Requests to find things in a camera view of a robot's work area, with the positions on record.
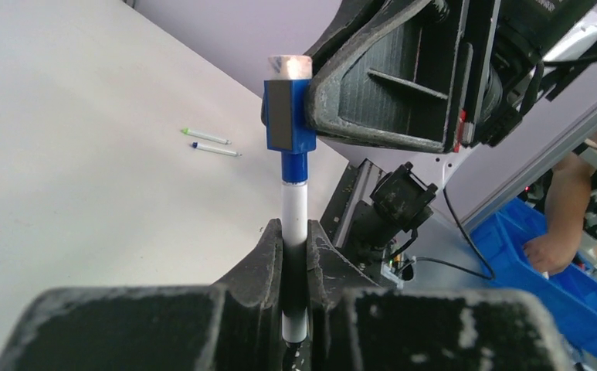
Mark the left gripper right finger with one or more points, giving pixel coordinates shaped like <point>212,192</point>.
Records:
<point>358,325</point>

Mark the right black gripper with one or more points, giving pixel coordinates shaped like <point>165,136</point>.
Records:
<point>426,76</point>

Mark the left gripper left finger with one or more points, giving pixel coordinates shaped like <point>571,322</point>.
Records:
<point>233,324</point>

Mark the blue eraser pen cap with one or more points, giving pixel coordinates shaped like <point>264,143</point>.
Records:
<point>283,113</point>

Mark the white pen black end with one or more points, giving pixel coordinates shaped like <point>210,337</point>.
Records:
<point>294,283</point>

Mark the white pen blue end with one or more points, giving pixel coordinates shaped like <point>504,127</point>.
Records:
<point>221,151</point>

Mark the white pen green end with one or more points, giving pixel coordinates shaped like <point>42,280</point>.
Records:
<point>205,136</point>

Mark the person's forearm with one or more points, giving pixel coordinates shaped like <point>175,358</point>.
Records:
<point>567,200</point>

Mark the person's hand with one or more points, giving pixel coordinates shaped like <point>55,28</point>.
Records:
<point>551,253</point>

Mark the blue plastic bin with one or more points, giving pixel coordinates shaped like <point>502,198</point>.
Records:
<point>570,296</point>

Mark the right aluminium frame post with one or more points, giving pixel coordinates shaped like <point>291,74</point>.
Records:
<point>490,178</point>

